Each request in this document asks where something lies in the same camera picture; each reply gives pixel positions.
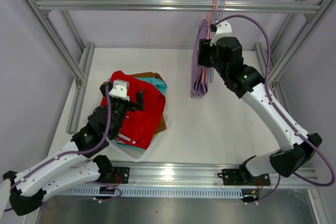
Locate pink hanger of lilac trousers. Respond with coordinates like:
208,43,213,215
202,13,213,84

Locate pink hanger of red trousers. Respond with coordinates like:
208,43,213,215
207,0,218,83

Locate red trousers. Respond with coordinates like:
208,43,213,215
101,70,166,148

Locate teal trousers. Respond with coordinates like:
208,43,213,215
107,77,168,149

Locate brown trousers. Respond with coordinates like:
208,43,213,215
102,71,168,135

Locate pink hanger of yellow trousers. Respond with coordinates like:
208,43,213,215
212,0,221,24

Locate lilac trousers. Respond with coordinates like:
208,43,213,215
191,19,208,98

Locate blue hanger of brown trousers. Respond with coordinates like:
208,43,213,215
209,0,226,83

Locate blue hanger of teal trousers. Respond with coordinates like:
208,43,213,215
217,0,226,21

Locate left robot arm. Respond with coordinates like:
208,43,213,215
3,80,144,216

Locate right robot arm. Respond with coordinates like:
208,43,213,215
197,37,322,184

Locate white plastic basket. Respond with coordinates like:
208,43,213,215
102,114,171,162

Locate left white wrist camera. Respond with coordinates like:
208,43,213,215
109,80,130,102

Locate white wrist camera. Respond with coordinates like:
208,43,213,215
210,21,232,46
109,80,130,102

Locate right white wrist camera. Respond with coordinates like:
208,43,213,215
210,21,232,46

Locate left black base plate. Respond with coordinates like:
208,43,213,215
97,167,130,200

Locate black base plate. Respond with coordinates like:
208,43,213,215
217,168,271,186
97,167,130,200

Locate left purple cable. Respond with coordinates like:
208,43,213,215
2,85,123,213

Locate slotted cable duct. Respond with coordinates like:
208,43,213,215
59,185,243,199

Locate aluminium hanging rail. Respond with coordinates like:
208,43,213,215
35,0,321,14

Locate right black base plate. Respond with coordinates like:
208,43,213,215
217,168,271,186

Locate aluminium frame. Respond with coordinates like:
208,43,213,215
0,0,336,224

